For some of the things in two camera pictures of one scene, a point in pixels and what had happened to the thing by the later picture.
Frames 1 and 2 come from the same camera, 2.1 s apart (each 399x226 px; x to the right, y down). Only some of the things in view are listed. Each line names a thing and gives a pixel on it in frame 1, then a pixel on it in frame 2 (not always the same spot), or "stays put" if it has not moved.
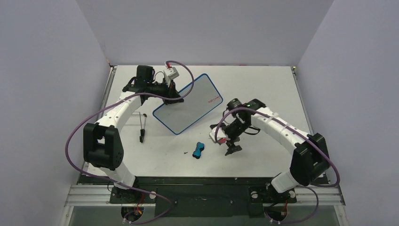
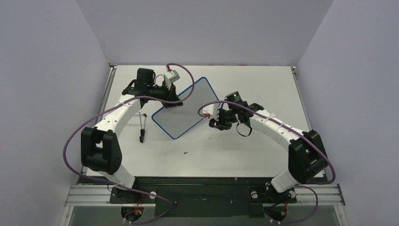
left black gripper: [171, 92] stays put
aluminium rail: [100, 195] stays put
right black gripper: [232, 141] -> [220, 118]
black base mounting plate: [206, 197] stays put
